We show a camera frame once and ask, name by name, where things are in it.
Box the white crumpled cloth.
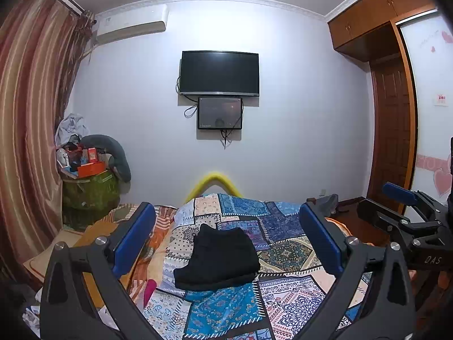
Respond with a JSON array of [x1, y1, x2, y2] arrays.
[[55, 113, 86, 146]]

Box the green storage bag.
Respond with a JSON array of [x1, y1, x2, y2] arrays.
[[62, 170, 121, 228]]

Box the striped brown curtain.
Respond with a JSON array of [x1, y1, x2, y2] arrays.
[[0, 0, 97, 291]]

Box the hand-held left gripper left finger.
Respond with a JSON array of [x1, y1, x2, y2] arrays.
[[40, 202, 157, 340]]

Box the black pants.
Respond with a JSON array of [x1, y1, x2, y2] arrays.
[[173, 224, 262, 291]]

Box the small black wall monitor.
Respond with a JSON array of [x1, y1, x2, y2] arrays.
[[197, 96, 244, 131]]

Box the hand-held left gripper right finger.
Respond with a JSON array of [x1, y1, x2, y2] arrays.
[[299, 203, 415, 340]]

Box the brown wooden overhead cabinet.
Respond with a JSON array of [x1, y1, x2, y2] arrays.
[[327, 0, 438, 63]]

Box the pink heart wall stickers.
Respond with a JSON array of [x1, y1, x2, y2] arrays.
[[416, 154, 453, 199]]

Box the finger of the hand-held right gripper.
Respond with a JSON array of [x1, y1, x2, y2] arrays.
[[382, 182, 447, 215], [356, 198, 413, 236]]

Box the yellow foam tube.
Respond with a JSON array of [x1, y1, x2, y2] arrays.
[[185, 172, 243, 203]]

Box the cardboard box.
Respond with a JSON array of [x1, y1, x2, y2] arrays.
[[23, 228, 86, 274]]

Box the white air conditioner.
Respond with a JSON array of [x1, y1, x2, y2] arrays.
[[94, 3, 170, 45]]

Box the black wall television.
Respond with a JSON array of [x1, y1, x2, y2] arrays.
[[179, 50, 260, 97]]

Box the grey cloth on floor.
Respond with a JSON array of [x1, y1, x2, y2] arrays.
[[314, 194, 340, 217]]

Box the orange box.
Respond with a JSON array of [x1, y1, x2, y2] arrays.
[[77, 162, 107, 179]]

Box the grey pillow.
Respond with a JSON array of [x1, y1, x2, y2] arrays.
[[81, 135, 133, 184]]

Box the white sliding wardrobe door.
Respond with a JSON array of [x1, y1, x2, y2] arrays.
[[396, 13, 453, 220]]

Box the patchwork printed blanket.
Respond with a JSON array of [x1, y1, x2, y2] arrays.
[[142, 193, 376, 340]]

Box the brown wooden door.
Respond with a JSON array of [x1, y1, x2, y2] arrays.
[[367, 55, 417, 209]]

